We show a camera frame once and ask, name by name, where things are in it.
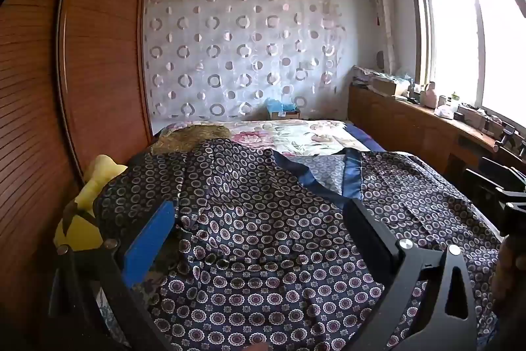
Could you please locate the yellow plush toy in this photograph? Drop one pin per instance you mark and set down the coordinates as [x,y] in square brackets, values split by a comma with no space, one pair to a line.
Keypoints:
[88,199]

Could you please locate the tied-back window curtain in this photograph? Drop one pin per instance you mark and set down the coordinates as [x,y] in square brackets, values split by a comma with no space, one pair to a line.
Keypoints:
[384,14]

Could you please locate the floral bed quilt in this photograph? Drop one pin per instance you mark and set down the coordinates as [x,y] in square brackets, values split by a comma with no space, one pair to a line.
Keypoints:
[296,137]

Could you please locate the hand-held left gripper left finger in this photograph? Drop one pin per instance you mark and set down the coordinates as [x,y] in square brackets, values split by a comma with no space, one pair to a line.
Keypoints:
[148,240]

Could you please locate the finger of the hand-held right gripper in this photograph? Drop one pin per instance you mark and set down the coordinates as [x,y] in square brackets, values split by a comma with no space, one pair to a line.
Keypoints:
[499,172]

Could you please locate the dark circle-patterned garment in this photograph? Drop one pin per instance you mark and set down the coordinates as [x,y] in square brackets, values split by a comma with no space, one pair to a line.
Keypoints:
[267,244]

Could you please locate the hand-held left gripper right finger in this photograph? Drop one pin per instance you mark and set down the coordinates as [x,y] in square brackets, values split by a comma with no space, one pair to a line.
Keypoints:
[365,229]

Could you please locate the blue plastic bag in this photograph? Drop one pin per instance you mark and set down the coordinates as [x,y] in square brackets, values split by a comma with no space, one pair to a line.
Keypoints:
[279,105]

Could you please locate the white plastic bag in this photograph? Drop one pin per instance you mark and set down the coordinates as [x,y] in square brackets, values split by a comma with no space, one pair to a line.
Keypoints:
[445,111]

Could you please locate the person's right hand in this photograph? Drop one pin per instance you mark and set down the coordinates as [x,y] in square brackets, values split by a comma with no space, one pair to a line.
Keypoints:
[511,273]

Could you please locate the windowsill clutter of boxes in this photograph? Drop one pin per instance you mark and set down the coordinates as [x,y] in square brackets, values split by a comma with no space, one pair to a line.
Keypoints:
[480,118]

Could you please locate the wooden windowsill cabinet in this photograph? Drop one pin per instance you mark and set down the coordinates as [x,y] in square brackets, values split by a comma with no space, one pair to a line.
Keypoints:
[394,120]

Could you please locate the circle-print sheer curtain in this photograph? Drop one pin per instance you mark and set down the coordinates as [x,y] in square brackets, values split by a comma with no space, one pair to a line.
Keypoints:
[246,55]

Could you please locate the flat cardboard box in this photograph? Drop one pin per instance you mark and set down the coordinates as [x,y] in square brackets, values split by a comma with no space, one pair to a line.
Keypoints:
[388,87]

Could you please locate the window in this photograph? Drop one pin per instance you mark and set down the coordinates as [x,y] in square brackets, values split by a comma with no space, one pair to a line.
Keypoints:
[464,38]

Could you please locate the brown patterned pillow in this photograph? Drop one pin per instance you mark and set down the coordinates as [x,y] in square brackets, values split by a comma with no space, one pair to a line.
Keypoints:
[189,137]

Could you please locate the wooden headboard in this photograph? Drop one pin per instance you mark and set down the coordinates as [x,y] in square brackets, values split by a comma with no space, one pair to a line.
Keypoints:
[102,46]

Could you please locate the patterned folded cloth pile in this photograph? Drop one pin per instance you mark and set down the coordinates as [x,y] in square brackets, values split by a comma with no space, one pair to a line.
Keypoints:
[365,75]

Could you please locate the dark round wall ornament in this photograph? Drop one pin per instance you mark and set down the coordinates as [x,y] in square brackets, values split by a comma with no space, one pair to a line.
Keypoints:
[380,61]

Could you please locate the small cardboard box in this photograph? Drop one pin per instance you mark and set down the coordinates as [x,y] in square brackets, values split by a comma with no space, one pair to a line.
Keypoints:
[287,115]

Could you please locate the pink container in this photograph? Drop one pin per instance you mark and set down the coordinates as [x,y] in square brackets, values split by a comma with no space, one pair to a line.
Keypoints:
[430,96]

